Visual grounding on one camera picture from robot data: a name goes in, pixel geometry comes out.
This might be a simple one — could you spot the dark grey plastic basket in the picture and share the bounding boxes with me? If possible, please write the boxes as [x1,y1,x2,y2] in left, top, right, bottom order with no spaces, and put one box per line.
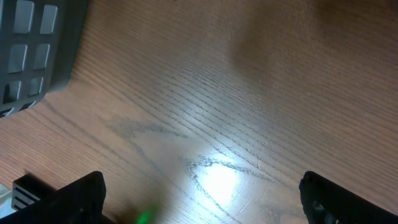
[1,0,89,117]

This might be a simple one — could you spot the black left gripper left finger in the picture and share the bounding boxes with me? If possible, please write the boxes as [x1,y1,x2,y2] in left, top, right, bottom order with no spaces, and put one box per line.
[1,171,106,224]

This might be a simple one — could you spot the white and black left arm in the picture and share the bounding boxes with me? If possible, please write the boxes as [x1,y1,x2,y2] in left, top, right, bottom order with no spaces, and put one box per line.
[1,171,114,224]

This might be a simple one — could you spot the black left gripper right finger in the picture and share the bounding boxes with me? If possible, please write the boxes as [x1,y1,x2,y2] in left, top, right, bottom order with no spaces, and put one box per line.
[299,171,397,224]

